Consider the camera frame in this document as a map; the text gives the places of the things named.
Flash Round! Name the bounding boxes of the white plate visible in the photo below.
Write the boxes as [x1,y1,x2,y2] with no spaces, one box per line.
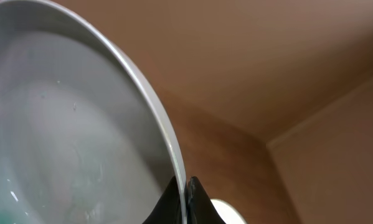
[0,1,187,223]
[210,199,247,224]

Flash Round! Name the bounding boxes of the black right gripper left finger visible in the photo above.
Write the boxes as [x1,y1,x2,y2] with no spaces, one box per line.
[143,177,182,224]

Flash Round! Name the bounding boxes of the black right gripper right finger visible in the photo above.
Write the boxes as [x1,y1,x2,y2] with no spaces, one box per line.
[187,176,225,224]

